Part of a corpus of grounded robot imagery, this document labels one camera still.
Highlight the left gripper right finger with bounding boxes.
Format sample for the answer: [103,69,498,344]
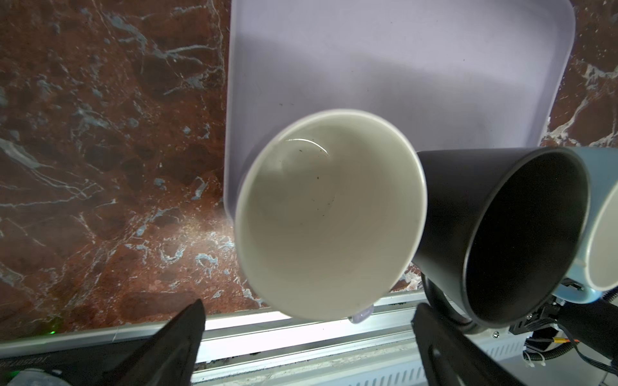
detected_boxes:
[411,303,521,385]

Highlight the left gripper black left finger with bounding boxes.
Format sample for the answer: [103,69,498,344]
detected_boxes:
[98,300,206,385]

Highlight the black mug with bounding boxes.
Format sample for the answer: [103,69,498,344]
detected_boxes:
[413,147,591,334]

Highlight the white mug blue handle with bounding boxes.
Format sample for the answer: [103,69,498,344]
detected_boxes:
[554,147,617,304]

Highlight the white mug lilac handle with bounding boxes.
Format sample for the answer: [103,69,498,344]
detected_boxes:
[233,109,428,321]

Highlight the lilac plastic tray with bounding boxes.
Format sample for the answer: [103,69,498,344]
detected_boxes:
[224,1,576,213]

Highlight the aluminium front rail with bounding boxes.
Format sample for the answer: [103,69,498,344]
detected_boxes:
[0,289,532,386]

